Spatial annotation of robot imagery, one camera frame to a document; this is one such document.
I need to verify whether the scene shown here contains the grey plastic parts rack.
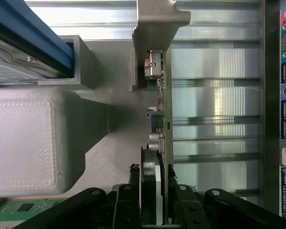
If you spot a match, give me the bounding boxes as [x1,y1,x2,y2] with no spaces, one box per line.
[0,34,164,210]

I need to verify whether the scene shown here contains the hard disk with blue rails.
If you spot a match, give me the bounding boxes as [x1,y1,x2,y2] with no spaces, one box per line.
[0,0,75,84]

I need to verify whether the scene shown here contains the silver PC case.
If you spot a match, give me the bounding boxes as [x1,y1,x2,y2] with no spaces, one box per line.
[259,0,286,219]

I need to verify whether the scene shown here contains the green RAM stick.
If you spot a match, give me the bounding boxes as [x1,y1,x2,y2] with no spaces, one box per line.
[0,199,62,218]

